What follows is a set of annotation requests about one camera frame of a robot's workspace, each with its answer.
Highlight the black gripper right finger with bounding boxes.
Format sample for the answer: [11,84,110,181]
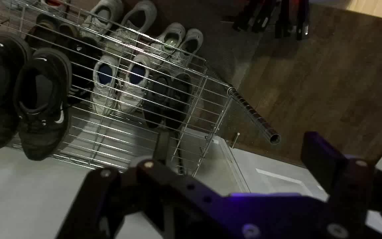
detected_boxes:
[300,131,382,237]

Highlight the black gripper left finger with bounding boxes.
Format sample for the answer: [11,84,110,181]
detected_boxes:
[56,159,234,239]

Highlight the black low shoe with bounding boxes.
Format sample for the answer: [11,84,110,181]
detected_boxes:
[143,72,175,128]

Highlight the black rack tube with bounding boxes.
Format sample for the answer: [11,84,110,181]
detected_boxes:
[230,87,283,145]

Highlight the white shoe with blue insole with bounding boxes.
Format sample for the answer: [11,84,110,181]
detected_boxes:
[90,55,122,116]
[118,55,154,113]

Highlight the black sneaker with white swoosh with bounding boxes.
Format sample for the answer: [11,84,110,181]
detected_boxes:
[14,47,75,163]

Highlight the light grey sneaker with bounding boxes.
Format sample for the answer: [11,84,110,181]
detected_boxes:
[149,22,187,68]
[174,28,206,70]

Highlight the black tripod legs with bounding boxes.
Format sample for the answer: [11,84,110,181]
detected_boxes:
[232,0,313,43]

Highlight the light wooden board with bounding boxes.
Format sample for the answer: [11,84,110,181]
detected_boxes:
[344,0,382,22]

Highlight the grey slip-on shoe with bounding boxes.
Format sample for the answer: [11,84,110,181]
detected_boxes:
[81,0,126,42]
[110,0,159,43]

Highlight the dark brown shoe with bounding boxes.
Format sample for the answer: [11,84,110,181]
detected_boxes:
[24,14,82,51]

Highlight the silver wire shoe rack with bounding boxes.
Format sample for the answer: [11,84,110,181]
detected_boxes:
[0,0,236,176]

